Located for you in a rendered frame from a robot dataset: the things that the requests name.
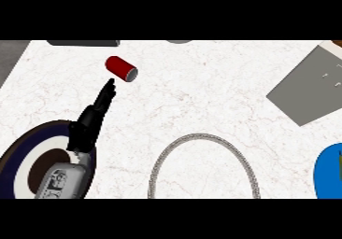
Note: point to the blue placemat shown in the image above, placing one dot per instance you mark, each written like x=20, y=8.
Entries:
x=328, y=177

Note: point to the grey panel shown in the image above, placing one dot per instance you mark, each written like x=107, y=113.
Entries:
x=8, y=60

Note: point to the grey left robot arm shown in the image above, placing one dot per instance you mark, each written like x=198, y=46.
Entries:
x=64, y=179

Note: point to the grey round object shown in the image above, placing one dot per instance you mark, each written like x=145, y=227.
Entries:
x=179, y=41

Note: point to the brown wooden object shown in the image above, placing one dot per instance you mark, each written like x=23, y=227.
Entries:
x=341, y=43

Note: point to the red can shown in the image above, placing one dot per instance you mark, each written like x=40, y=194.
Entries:
x=120, y=67

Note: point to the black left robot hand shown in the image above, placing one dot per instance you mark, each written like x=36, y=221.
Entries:
x=90, y=124

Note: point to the dark grey flat object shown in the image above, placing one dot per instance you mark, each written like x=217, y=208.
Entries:
x=85, y=43

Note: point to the grey flat door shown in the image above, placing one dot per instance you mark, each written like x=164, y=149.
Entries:
x=312, y=90

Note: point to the navy and white round plate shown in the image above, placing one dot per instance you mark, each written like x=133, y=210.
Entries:
x=20, y=161

